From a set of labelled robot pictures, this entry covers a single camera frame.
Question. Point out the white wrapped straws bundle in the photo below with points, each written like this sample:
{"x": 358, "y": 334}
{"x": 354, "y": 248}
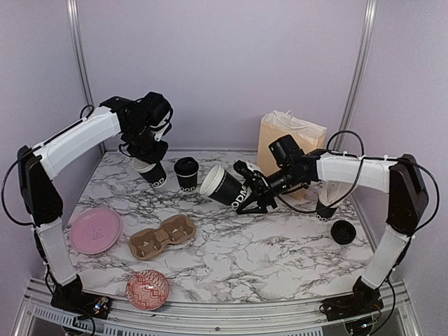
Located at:
{"x": 332, "y": 191}

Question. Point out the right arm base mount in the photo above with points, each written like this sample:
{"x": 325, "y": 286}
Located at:
{"x": 347, "y": 306}

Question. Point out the pink plastic plate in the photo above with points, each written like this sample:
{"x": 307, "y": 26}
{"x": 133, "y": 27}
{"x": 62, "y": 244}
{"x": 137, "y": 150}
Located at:
{"x": 95, "y": 231}

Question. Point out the aluminium corner post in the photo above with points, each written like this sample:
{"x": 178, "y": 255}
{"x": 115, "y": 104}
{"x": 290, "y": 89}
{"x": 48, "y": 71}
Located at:
{"x": 76, "y": 37}
{"x": 361, "y": 62}

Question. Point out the stack of black cup lids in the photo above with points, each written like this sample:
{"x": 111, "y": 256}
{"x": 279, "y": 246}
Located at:
{"x": 343, "y": 232}

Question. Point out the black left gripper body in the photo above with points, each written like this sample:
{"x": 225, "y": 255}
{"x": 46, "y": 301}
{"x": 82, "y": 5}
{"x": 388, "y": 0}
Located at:
{"x": 141, "y": 145}

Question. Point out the red patterned bowl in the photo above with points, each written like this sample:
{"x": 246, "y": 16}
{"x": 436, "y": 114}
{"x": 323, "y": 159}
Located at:
{"x": 147, "y": 290}

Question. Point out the black cup holding straws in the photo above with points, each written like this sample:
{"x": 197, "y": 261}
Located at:
{"x": 324, "y": 212}

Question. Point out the right aluminium corner post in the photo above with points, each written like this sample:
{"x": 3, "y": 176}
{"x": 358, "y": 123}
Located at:
{"x": 361, "y": 62}

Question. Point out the stack of black paper cups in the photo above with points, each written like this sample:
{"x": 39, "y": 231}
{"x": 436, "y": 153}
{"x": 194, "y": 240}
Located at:
{"x": 153, "y": 174}

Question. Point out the aluminium front frame rail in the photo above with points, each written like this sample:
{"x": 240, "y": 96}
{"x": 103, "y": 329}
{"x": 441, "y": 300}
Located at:
{"x": 298, "y": 317}

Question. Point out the brown paper takeout bag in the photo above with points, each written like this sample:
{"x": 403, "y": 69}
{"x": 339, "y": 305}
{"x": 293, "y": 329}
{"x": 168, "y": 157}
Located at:
{"x": 276, "y": 124}

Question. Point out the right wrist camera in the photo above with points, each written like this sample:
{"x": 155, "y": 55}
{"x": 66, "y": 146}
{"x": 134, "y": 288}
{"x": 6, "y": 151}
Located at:
{"x": 247, "y": 170}

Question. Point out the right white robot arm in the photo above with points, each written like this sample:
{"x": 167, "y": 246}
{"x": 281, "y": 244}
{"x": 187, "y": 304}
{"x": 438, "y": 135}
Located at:
{"x": 391, "y": 193}

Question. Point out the left aluminium corner post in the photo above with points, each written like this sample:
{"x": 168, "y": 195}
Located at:
{"x": 76, "y": 37}

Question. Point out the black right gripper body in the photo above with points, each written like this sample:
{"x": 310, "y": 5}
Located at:
{"x": 290, "y": 178}

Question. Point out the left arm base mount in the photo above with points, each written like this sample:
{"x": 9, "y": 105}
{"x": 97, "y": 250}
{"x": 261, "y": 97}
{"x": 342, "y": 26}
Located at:
{"x": 73, "y": 298}

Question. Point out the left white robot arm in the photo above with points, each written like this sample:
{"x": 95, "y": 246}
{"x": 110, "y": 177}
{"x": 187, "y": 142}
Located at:
{"x": 39, "y": 165}

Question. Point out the single black paper cup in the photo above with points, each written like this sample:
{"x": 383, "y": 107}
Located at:
{"x": 186, "y": 170}
{"x": 222, "y": 187}

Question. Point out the brown cardboard cup carrier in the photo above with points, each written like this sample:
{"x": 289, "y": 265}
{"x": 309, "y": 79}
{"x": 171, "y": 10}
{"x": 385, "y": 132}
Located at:
{"x": 148, "y": 243}

